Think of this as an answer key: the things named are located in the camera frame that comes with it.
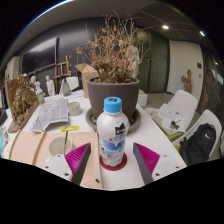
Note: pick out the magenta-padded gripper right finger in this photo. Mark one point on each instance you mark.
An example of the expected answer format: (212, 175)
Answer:
(147, 159)

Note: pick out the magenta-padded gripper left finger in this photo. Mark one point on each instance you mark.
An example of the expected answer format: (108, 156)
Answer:
(76, 158)

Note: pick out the blue-capped plastic drink bottle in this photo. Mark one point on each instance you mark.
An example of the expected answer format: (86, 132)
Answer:
(112, 133)

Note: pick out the wooden stirrer stick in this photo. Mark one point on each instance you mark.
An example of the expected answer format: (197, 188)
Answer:
(65, 143)

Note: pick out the white ceramic mug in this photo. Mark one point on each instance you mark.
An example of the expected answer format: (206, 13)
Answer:
(58, 146)

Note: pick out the yellow sachet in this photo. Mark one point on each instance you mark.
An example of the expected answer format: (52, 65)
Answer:
(69, 128)

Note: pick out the grey plant saucer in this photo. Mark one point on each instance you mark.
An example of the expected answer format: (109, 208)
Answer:
(135, 124)

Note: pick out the loose papers stack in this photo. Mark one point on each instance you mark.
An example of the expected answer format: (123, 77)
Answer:
(168, 120)

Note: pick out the small round white dish stack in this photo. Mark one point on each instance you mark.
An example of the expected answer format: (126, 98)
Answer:
(74, 108)

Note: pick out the open printed newspaper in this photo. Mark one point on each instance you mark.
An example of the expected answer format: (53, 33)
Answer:
(50, 115)

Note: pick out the light wooden drawing board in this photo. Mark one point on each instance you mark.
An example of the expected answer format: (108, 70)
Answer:
(26, 146)

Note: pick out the black backpack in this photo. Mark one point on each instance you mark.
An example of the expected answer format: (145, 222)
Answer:
(198, 143)

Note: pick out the white shell chair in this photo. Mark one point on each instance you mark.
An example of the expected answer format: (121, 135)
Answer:
(208, 116)
(185, 100)
(73, 82)

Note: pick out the green-labelled spray bottle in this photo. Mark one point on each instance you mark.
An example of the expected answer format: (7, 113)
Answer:
(40, 97)

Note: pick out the colourful painted sheet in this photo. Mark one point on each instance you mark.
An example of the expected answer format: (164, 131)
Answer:
(3, 140)

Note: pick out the dried plant in grey pot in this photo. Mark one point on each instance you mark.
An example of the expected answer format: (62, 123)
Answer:
(113, 91)

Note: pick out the wooden figure sculpture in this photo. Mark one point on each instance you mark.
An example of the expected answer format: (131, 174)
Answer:
(186, 81)

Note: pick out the open cardboard box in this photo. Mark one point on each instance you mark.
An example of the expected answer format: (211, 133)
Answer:
(85, 71)

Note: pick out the wooden easel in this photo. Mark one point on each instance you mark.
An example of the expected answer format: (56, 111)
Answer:
(61, 70)

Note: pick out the tall white plaster statue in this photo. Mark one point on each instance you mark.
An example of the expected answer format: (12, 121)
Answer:
(134, 55)

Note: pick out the pale storage cabinet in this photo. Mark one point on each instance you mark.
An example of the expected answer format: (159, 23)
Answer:
(11, 68)

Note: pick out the round ceiling spotlight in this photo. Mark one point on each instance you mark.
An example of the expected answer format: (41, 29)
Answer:
(202, 33)
(165, 27)

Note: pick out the white pedestal box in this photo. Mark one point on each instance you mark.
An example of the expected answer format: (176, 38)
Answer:
(142, 98)

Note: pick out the dark wall screen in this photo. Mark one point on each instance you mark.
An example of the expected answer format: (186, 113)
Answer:
(38, 55)

